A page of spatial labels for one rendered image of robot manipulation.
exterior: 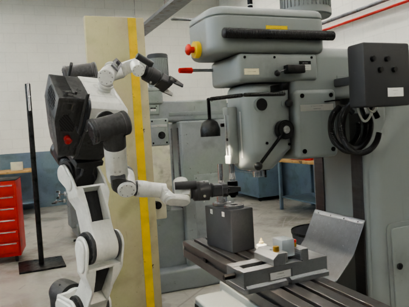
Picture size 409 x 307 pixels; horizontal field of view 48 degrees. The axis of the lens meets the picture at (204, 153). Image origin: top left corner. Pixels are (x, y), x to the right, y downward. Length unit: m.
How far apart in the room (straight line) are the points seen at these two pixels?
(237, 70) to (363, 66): 0.41
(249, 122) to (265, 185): 7.49
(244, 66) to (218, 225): 0.80
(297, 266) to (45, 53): 9.50
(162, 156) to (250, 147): 8.53
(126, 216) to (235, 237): 1.49
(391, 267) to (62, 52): 9.52
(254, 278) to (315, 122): 0.62
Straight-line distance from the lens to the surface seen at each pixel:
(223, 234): 2.11
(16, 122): 10.57
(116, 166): 1.88
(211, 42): 1.63
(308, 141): 1.77
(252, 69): 1.66
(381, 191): 1.91
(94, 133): 1.77
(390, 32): 7.26
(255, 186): 9.15
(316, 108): 1.79
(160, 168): 10.18
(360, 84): 1.62
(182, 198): 2.01
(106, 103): 1.90
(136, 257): 3.49
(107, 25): 3.44
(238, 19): 1.66
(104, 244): 2.05
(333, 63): 1.87
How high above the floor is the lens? 1.47
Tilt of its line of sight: 3 degrees down
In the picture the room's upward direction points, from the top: 3 degrees counter-clockwise
